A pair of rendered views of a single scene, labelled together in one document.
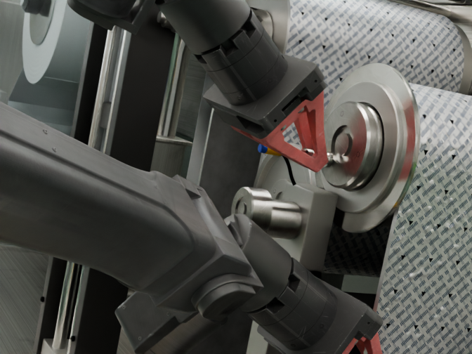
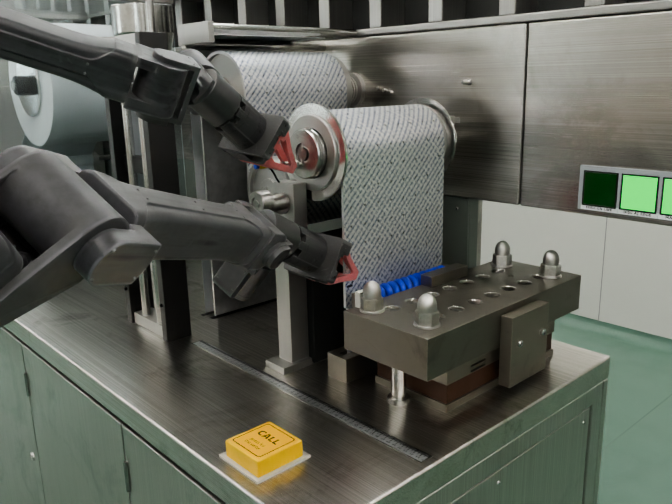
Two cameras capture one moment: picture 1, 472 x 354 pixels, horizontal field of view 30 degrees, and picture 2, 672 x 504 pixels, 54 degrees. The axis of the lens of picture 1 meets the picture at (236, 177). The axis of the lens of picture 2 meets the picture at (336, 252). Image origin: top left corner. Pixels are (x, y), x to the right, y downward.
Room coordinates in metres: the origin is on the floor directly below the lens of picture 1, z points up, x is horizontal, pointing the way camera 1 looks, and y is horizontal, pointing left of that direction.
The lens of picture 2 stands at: (-0.23, 0.13, 1.36)
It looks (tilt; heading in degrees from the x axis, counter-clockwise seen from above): 15 degrees down; 345
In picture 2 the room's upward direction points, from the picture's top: 1 degrees counter-clockwise
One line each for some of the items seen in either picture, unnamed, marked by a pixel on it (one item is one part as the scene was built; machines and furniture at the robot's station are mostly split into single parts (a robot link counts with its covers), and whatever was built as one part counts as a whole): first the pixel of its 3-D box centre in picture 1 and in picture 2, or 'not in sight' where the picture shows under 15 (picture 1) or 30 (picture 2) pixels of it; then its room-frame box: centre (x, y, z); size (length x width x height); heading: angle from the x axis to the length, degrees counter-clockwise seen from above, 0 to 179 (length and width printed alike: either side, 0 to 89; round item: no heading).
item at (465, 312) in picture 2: not in sight; (470, 309); (0.68, -0.33, 1.00); 0.40 x 0.16 x 0.06; 117
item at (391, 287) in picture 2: not in sight; (407, 286); (0.75, -0.25, 1.03); 0.21 x 0.04 x 0.03; 117
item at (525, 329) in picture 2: not in sight; (525, 343); (0.60, -0.39, 0.97); 0.10 x 0.03 x 0.11; 117
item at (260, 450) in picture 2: not in sight; (264, 448); (0.52, 0.03, 0.91); 0.07 x 0.07 x 0.02; 27
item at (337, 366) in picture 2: not in sight; (398, 342); (0.77, -0.24, 0.92); 0.28 x 0.04 x 0.04; 117
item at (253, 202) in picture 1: (251, 210); (261, 203); (0.76, -0.02, 1.18); 0.04 x 0.02 x 0.04; 27
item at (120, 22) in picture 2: not in sight; (143, 20); (1.45, 0.13, 1.50); 0.14 x 0.14 x 0.06
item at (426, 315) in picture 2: not in sight; (427, 309); (0.57, -0.21, 1.05); 0.04 x 0.04 x 0.04
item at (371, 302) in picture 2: not in sight; (372, 295); (0.65, -0.16, 1.05); 0.04 x 0.04 x 0.04
